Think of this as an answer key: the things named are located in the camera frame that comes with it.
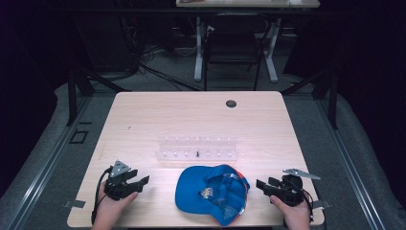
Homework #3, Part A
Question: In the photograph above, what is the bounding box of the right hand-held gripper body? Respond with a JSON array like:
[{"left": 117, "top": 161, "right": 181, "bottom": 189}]
[{"left": 267, "top": 168, "right": 322, "bottom": 207}]

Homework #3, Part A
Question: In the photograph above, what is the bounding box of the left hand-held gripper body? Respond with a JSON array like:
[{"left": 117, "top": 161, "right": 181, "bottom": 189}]
[{"left": 103, "top": 159, "right": 139, "bottom": 201}]

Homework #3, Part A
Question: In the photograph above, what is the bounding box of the blue baseball cap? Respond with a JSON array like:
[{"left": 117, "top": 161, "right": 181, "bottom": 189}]
[{"left": 174, "top": 164, "right": 251, "bottom": 227}]

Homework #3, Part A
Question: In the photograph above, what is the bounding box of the clear acrylic peg rack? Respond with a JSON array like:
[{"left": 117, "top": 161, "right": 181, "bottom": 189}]
[{"left": 154, "top": 134, "right": 239, "bottom": 162}]

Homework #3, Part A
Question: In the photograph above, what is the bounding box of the person's left hand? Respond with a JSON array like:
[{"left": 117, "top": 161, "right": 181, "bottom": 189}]
[{"left": 92, "top": 181, "right": 140, "bottom": 230}]

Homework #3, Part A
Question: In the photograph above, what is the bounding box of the person's right hand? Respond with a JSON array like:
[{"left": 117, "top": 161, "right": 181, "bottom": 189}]
[{"left": 269, "top": 191, "right": 312, "bottom": 230}]

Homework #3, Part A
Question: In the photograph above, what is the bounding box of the grey tape strip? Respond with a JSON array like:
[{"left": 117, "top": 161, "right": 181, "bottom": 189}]
[
  {"left": 62, "top": 198, "right": 86, "bottom": 209},
  {"left": 311, "top": 198, "right": 333, "bottom": 211}
]

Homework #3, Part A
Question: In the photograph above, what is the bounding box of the black folding chair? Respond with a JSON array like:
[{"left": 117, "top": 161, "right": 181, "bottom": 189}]
[{"left": 203, "top": 13, "right": 270, "bottom": 92}]

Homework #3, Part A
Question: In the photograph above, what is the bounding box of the white-legged desk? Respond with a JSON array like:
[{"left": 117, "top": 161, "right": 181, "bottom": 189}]
[{"left": 175, "top": 0, "right": 321, "bottom": 83}]

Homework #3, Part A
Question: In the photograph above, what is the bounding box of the black cable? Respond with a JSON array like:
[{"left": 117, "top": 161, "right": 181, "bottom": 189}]
[
  {"left": 91, "top": 166, "right": 115, "bottom": 226},
  {"left": 286, "top": 178, "right": 315, "bottom": 223}
]

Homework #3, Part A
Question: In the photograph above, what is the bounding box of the black metal frame stand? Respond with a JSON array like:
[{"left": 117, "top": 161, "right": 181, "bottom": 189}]
[
  {"left": 281, "top": 67, "right": 339, "bottom": 130},
  {"left": 66, "top": 67, "right": 132, "bottom": 127}
]

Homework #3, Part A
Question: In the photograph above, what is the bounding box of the bundle of floor cables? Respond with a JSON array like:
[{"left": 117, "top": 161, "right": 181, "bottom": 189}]
[{"left": 121, "top": 15, "right": 205, "bottom": 92}]

